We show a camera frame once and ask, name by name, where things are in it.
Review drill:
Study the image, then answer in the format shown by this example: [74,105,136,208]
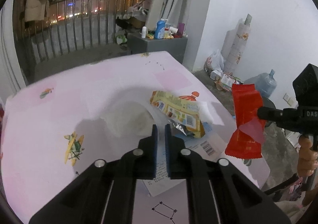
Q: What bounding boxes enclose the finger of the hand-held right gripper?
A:
[273,120,302,133]
[257,106,301,121]

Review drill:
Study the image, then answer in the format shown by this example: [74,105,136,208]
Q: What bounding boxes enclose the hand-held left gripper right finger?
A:
[164,124,292,224]

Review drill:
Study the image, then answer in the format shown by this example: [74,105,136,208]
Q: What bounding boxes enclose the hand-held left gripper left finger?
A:
[28,124,158,224]

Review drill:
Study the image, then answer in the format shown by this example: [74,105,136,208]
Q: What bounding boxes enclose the red snack wrapper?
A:
[225,83,264,160]

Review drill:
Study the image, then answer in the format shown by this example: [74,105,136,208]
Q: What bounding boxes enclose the yellow snack packet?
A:
[150,90,206,138]

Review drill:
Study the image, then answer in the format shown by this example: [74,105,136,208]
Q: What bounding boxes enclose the white plastic bag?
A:
[79,87,156,140]

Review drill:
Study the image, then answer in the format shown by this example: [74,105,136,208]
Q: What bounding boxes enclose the person's right forearm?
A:
[301,177,318,208]

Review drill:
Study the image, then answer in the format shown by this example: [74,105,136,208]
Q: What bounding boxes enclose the person's right hand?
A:
[297,136,318,177]

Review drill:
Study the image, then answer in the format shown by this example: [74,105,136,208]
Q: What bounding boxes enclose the white and blue tissue pack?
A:
[142,128,229,197]

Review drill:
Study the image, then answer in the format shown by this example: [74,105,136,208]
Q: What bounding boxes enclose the blue water jug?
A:
[245,69,278,98]

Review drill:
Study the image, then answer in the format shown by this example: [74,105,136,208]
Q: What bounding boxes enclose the pile of cartons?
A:
[211,71,242,92]

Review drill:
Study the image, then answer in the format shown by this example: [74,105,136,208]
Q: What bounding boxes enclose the flower print wallpaper roll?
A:
[221,30,234,67]
[230,14,252,77]

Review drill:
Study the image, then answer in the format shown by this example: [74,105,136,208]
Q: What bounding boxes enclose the filled plastic bag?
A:
[204,49,226,73]

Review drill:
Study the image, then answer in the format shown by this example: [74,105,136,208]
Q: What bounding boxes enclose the beige cloth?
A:
[274,199,314,224]

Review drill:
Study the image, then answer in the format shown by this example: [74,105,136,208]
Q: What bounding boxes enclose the grey cabinet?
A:
[127,33,188,65]

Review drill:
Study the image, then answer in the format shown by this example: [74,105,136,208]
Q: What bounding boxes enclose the pink printed tablecloth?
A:
[0,51,271,224]

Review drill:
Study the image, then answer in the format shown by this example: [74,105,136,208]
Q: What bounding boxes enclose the green and white packet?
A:
[115,34,128,45]

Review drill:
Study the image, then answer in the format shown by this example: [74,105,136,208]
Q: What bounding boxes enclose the blue detergent bottle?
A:
[154,19,168,39]

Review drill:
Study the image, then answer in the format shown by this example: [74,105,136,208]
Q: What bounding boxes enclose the cardboard box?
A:
[129,15,149,29]

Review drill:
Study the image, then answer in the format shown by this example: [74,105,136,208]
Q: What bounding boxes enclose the metal balcony railing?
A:
[14,0,147,66]

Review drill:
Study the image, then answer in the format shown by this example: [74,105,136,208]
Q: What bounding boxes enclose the wall socket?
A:
[283,93,297,106]

